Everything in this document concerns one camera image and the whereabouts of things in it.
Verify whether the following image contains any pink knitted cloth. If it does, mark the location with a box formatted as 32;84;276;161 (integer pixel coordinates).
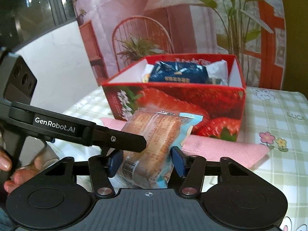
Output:
102;114;269;173

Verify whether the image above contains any bread snack package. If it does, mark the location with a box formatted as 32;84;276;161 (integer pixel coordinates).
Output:
115;108;203;189

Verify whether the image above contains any blue snack bag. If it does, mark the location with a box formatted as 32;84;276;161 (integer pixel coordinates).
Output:
148;61;209;84

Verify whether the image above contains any white zippered pillow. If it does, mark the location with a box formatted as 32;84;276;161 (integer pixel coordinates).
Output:
141;60;228;85

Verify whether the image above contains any printed room scene backdrop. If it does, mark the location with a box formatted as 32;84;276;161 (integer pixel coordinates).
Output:
72;0;286;89

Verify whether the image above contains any person's left hand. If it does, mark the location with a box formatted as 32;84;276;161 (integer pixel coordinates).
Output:
1;137;59;194

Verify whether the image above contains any red strawberry cardboard box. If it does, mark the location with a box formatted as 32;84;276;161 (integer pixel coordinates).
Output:
102;54;246;141

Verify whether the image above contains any green checked bunny tablecloth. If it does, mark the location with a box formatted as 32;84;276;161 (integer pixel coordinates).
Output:
50;87;307;230

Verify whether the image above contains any grey camera box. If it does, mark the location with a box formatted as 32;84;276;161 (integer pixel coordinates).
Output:
0;47;37;105

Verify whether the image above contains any dark window with frame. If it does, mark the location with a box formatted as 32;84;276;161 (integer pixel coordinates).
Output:
1;0;75;50

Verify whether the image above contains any olive yellow wall panel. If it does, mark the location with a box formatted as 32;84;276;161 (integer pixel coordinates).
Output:
283;0;307;95

